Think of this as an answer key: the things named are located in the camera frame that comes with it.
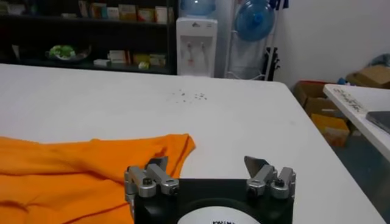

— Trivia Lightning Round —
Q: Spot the blue water jug blue cap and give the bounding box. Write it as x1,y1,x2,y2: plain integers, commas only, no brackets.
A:
234,0,276,43

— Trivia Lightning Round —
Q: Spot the black tripod stand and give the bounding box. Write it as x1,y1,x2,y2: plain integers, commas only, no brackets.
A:
262,46,281,82

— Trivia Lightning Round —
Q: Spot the open flap cardboard box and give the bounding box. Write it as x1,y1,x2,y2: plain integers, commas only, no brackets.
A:
346,64,390,89

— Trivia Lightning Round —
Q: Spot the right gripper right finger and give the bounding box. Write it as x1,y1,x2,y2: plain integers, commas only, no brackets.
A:
243,155,296,200

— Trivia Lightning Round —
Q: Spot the upright blue water bottle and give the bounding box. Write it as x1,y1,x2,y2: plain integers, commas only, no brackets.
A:
179,0,216,18

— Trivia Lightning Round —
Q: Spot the white side table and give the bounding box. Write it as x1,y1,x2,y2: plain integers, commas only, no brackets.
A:
322,83,390,164

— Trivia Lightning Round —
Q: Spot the orange white medicine box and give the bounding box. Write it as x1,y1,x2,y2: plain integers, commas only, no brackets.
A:
89,2,108,19

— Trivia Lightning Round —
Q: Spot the bowl with green items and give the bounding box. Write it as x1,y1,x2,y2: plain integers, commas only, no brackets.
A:
45,44,92,63

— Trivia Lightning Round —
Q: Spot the pale yellow box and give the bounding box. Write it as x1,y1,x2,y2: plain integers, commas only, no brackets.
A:
149,54,167,67

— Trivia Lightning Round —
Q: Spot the orange yellow small box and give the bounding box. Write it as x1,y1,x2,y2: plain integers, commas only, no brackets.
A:
310,113,351,149

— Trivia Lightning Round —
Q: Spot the black smartphone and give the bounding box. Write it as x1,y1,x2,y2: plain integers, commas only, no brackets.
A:
365,111,390,135

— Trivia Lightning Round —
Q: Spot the white water dispenser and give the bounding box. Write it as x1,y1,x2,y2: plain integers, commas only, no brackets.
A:
175,16,219,78

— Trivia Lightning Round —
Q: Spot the yellow green box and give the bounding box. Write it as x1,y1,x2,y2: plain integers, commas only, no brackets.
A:
133,54,151,65

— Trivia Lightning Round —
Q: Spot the red yellow medicine box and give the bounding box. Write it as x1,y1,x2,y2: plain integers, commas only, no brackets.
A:
136,7,155,23

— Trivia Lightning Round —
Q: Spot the pile of grey clothes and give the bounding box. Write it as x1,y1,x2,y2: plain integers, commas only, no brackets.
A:
368,53,390,68

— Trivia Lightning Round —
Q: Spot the black shelving unit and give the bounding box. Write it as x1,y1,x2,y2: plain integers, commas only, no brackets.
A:
0,0,179,75

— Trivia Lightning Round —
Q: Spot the white wire jug rack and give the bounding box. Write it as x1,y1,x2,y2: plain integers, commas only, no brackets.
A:
224,0,286,82

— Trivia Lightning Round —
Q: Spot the open cardboard box red rim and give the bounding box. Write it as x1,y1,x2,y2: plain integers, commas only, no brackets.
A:
291,80,339,118

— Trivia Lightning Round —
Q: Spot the dark blue hanging cloth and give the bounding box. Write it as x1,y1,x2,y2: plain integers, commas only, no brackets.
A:
269,0,289,10

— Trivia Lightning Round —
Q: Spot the orange t-shirt with white print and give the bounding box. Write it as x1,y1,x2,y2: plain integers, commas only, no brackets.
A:
0,133,196,224

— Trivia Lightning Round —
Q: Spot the white box red stripe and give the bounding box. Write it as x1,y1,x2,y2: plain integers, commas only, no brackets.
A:
108,50,132,65

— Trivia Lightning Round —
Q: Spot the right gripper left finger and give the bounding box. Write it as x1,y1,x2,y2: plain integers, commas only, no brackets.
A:
124,156,180,203

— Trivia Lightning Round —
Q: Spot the yellow white medicine box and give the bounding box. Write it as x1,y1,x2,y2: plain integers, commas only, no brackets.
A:
154,5,174,24

